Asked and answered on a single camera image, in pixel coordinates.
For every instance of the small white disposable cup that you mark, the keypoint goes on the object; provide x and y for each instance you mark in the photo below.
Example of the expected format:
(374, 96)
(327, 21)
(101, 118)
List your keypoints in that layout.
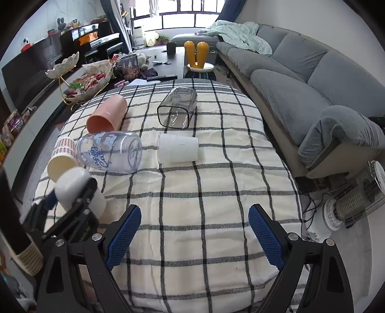
(177, 149)

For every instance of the electric heater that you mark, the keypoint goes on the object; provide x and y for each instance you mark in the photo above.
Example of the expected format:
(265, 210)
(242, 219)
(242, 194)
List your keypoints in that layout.
(364, 197)

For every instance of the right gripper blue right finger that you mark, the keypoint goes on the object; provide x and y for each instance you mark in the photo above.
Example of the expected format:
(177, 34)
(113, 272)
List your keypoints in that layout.
(327, 289)

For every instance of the patterned paper cup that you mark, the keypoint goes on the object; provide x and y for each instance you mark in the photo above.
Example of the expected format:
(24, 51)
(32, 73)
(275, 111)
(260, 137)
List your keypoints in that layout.
(63, 158)

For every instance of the piano bench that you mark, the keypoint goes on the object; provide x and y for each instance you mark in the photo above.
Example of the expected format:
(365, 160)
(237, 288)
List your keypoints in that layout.
(115, 49)

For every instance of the grey sectional sofa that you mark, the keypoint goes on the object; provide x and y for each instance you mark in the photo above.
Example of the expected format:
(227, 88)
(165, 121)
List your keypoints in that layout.
(322, 108)

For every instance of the left navy curtain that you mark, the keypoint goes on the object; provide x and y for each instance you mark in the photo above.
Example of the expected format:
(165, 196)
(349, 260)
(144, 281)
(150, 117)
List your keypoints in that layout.
(112, 10)

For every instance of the pink plastic cup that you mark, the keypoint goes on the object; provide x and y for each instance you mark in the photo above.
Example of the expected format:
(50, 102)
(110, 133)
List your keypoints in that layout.
(108, 116)

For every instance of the white plastic cup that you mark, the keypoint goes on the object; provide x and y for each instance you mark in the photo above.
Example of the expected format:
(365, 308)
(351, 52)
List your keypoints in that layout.
(69, 186)

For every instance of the light green blanket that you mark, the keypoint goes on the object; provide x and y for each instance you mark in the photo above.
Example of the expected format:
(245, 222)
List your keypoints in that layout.
(240, 35)

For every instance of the dark mug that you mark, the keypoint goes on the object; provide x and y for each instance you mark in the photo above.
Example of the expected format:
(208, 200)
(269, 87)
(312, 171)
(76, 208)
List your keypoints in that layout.
(171, 49)

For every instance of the two-tier snack bowl stand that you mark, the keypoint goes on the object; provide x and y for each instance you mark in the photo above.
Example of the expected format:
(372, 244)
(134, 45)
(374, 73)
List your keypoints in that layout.
(95, 78)

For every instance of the clear jar of nuts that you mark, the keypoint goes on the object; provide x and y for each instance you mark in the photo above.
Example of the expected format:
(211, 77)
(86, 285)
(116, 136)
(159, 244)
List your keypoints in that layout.
(130, 67)

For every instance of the black coffee table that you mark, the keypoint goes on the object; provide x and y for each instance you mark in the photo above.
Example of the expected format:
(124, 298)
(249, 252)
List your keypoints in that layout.
(158, 59)

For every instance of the black television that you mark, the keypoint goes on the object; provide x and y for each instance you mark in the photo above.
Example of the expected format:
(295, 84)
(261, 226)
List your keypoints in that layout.
(25, 75)

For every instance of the checkered tablecloth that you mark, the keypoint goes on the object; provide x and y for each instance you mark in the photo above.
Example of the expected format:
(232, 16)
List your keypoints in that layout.
(195, 250)

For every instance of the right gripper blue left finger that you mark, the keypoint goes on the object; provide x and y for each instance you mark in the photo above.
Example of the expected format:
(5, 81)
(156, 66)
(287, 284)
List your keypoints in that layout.
(60, 286)

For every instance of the black remote control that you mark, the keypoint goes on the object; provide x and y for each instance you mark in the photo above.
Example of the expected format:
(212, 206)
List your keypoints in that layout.
(162, 78)

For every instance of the smoky clear square cup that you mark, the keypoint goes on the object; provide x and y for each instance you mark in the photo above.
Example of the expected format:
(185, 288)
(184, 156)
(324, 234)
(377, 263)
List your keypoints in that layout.
(177, 108)

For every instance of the clear printed plastic cup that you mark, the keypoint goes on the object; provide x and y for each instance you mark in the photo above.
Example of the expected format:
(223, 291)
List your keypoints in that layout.
(117, 152)

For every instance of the navy curtain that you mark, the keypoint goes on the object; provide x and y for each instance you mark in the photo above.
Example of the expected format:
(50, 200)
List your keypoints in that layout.
(112, 10)
(231, 10)

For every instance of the right navy curtain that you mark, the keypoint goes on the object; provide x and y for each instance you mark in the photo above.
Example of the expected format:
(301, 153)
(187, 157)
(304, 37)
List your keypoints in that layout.
(231, 10)

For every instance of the black upright piano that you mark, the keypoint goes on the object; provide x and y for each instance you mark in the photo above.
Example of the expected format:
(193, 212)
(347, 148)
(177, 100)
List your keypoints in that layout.
(91, 42)

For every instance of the white papers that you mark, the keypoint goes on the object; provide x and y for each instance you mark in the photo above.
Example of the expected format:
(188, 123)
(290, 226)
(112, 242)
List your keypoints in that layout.
(138, 82)

